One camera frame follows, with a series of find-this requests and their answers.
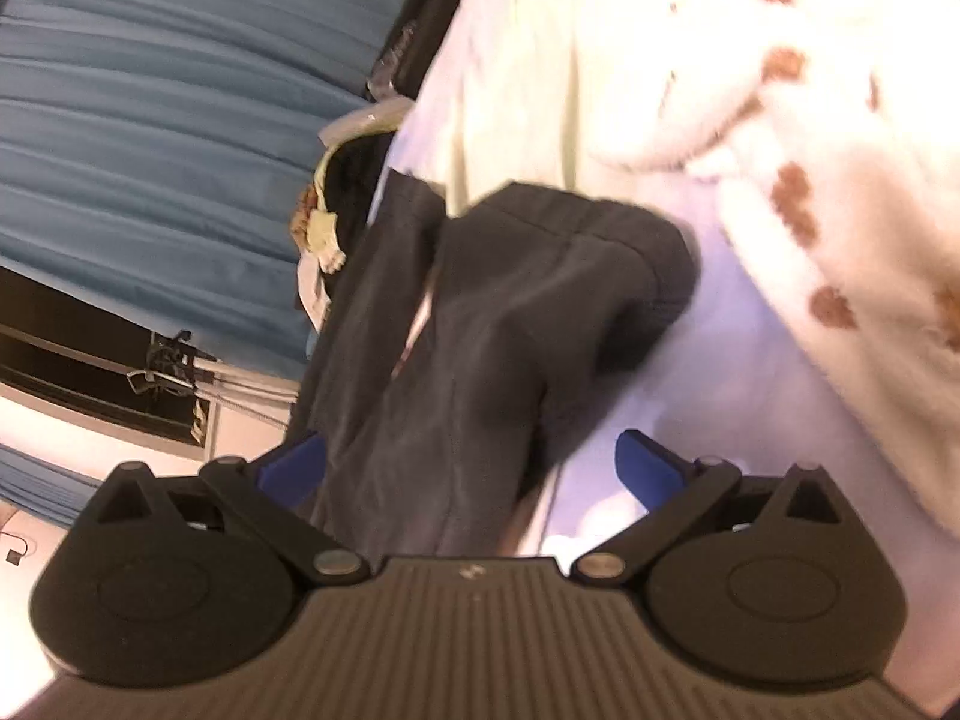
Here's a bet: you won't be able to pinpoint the narrow blue curtain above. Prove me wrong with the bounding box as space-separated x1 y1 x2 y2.
0 441 102 530

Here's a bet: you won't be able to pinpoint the pile of clothes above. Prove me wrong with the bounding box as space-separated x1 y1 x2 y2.
289 96 415 335

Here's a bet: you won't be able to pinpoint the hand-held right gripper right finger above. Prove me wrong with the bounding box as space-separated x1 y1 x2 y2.
570 429 846 586

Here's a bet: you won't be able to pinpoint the dark grey pants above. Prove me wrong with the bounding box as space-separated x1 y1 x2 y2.
289 165 702 560

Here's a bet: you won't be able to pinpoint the white brown spotted fleece blanket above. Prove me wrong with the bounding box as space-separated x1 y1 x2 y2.
570 0 960 533

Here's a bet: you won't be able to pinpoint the black armchair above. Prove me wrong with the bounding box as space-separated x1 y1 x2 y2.
366 0 537 102

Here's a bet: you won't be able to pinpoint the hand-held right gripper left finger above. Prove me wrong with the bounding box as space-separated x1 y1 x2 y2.
94 431 374 587

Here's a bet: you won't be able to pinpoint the dark window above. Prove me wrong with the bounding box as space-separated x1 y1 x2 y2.
0 262 220 460

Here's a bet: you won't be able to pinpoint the wall socket with cable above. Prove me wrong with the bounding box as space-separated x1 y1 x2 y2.
0 531 38 568

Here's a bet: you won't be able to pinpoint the wide blue curtain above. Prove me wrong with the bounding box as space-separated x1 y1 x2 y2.
0 0 428 383

